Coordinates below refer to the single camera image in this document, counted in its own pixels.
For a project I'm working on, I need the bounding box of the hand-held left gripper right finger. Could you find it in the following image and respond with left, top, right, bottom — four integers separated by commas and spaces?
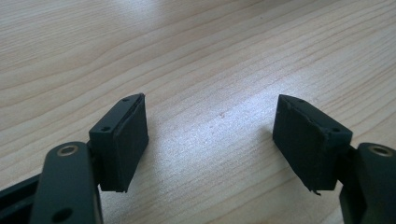
272, 93, 354, 196

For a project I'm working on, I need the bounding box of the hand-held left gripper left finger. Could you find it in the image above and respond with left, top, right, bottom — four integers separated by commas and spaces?
88, 92, 149, 193

